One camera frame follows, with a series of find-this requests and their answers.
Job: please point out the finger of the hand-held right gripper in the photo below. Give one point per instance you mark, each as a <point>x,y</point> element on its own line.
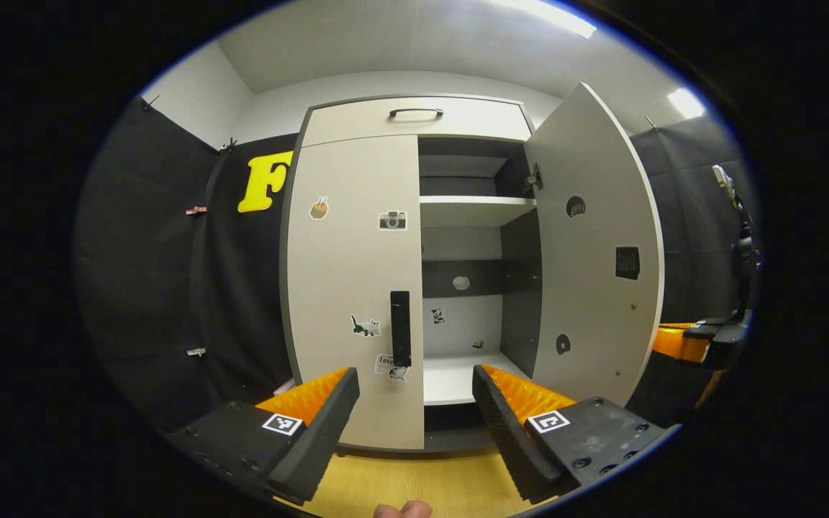
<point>717,338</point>

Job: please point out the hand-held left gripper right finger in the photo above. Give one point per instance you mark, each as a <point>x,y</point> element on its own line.
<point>504,432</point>

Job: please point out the beige cabinet door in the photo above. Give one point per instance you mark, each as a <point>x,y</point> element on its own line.
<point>346,273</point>
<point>594,288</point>

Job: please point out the white clip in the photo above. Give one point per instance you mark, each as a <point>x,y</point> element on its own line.
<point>196,352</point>

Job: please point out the beige double-door shoe cabinet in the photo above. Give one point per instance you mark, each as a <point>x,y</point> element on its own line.
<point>476,212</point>

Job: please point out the black clip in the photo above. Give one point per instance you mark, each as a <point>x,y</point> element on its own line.
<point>228,146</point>
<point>150,103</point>

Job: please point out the short ceiling light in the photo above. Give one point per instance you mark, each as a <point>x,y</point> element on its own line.
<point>686,103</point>

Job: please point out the long ceiling light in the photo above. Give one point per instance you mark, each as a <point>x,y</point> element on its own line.
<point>551,16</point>

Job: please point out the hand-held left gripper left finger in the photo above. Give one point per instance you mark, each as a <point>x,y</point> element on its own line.
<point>317,439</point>

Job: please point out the red clip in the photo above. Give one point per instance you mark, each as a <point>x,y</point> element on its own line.
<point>196,210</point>

